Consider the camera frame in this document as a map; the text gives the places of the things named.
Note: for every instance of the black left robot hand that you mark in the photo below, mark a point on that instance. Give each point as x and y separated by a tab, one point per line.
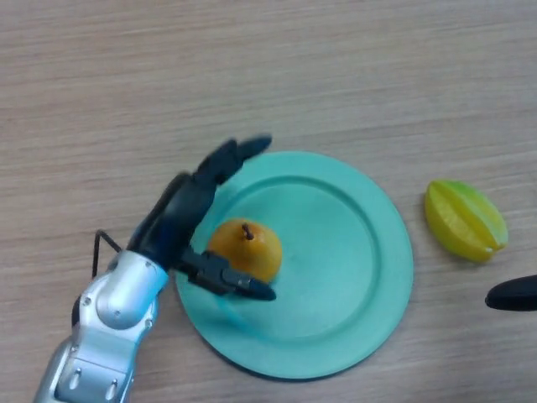
176	218

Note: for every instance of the yellow green starfruit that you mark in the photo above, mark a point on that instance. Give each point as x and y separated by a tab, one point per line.
463	222

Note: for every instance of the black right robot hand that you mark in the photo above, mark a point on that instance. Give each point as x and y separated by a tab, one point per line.
516	294

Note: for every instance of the green round plate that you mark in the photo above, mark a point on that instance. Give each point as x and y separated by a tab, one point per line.
335	273

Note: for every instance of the yellow pear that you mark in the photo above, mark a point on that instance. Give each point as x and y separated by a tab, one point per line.
251	256

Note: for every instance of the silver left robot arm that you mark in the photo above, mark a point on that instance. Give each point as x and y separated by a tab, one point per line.
113	302

